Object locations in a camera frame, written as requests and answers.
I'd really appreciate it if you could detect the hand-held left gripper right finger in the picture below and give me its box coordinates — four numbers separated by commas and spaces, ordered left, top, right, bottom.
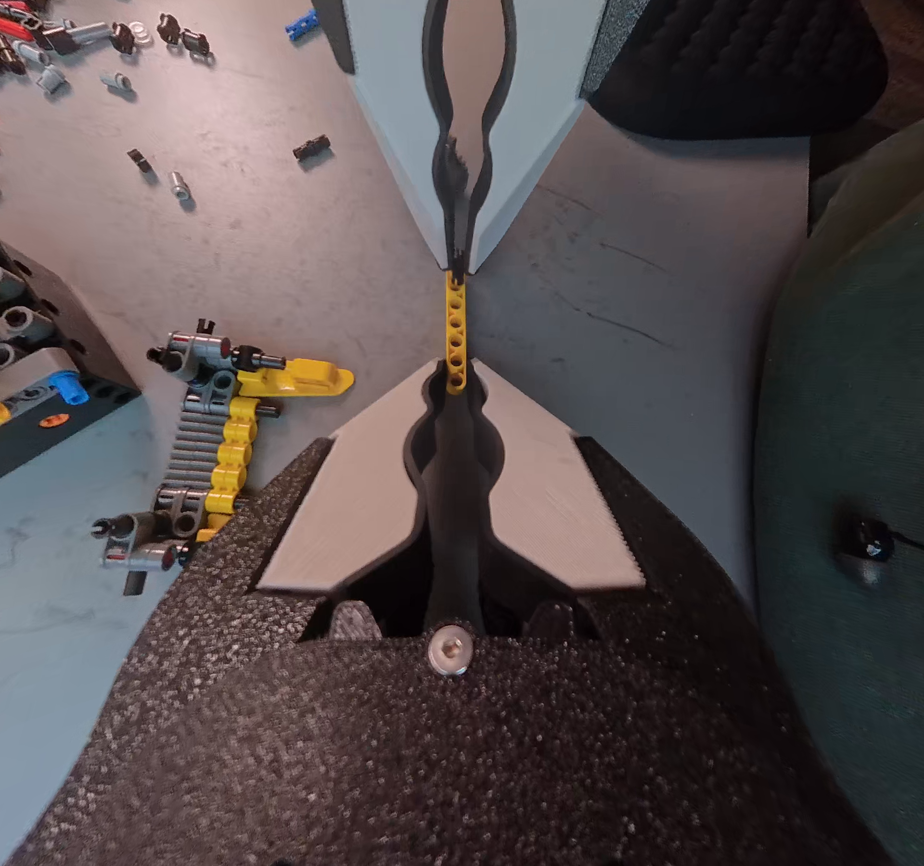
469, 358, 647, 625

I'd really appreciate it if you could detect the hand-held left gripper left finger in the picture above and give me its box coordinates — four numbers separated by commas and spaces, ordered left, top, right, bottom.
256, 358, 443, 625

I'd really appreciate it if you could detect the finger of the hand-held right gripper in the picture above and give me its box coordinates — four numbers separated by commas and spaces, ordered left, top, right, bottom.
332, 0, 463, 274
465, 0, 627, 275

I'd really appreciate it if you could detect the yellow lego blade with connector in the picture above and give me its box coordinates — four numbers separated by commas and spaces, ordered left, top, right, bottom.
146, 318, 356, 399

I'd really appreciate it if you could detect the grey grille yellow lego assembly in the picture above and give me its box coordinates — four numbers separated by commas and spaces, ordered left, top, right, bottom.
91, 368, 282, 596

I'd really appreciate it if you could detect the yellow lego beam with holes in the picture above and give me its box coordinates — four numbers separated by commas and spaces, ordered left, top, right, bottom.
445, 270, 470, 396

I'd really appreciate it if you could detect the yellow black lego robot model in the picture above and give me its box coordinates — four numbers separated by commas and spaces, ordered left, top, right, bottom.
0, 242, 141, 479

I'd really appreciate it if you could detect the pile of small lego pins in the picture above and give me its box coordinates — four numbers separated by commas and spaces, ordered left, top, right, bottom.
0, 0, 215, 203

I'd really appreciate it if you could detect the person's green sweater torso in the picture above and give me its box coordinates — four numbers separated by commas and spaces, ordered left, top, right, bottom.
754, 123, 924, 866

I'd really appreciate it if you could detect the black earbud on cord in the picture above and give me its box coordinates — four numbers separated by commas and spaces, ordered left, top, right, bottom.
837, 512, 924, 565

